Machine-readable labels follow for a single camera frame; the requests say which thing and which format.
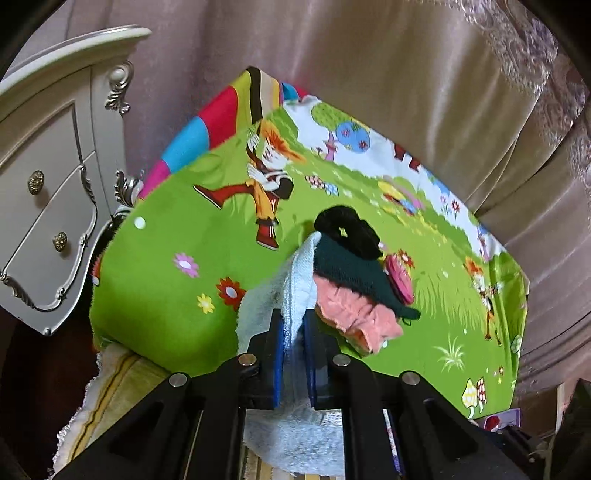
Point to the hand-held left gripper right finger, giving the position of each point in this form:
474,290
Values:
310,369

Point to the white ornate nightstand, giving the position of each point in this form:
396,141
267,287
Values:
41,138

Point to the light blue towel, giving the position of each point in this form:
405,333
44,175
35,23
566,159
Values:
277,295

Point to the pink cloth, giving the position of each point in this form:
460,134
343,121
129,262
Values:
351,314

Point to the dark green knitted cloth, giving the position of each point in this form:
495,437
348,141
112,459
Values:
355,272

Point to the pink pouch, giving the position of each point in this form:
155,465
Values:
399,277

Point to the brass drawer knob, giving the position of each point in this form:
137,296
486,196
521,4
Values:
36,181
59,240

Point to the green cartoon printed blanket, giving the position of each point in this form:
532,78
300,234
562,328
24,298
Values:
175,314

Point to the purple white packet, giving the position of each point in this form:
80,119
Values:
503,420

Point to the beige curtain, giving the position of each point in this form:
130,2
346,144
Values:
323,55

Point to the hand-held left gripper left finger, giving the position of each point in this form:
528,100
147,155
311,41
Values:
276,369

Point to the black scrunchie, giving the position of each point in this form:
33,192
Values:
360,240

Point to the lace patterned curtain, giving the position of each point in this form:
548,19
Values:
554,230

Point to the yellow striped towel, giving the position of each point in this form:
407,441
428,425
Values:
106,406

